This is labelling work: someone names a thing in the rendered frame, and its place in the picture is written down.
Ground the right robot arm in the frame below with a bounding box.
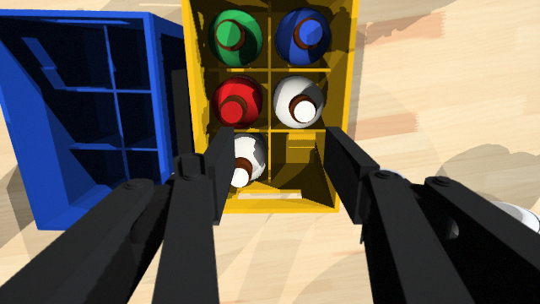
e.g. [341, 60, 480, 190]
[452, 201, 540, 237]

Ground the blue bottle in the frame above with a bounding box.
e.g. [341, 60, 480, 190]
[274, 7, 331, 66]

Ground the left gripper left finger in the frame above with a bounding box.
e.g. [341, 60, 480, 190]
[0, 127, 235, 304]

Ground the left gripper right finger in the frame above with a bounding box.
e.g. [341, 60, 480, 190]
[323, 127, 540, 304]

